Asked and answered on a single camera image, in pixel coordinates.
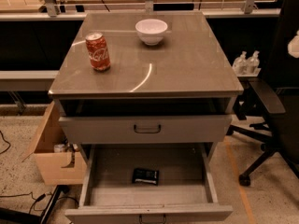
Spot left clear pump bottle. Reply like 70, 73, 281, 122
233, 51, 247, 75

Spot clear pump bottle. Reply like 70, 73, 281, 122
233, 51, 247, 75
246, 50, 260, 74

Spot dark blueberry rxbar wrapper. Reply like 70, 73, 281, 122
132, 168, 160, 185

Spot upper grey drawer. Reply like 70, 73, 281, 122
59, 115, 232, 144

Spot right clear pump bottle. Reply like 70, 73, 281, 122
246, 50, 260, 74

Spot red coca-cola can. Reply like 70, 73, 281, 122
85, 32, 110, 72

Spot grey metal drawer cabinet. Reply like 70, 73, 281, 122
48, 10, 245, 224

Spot open lower grey drawer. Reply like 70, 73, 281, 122
65, 144, 233, 224

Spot white ceramic bowl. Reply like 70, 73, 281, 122
135, 19, 168, 46

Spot black floor cable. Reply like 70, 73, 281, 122
0, 190, 80, 216

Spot black office chair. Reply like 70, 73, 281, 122
227, 0, 299, 186

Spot brown cardboard box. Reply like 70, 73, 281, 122
24, 103, 87, 186

